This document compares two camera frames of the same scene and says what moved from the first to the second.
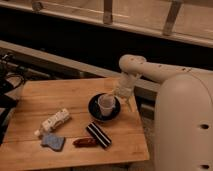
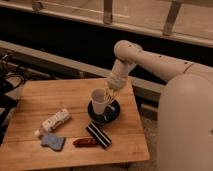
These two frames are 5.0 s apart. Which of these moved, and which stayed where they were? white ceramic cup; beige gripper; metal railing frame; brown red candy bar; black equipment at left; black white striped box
Moved: white ceramic cup; beige gripper
Stayed: brown red candy bar; black white striped box; black equipment at left; metal railing frame
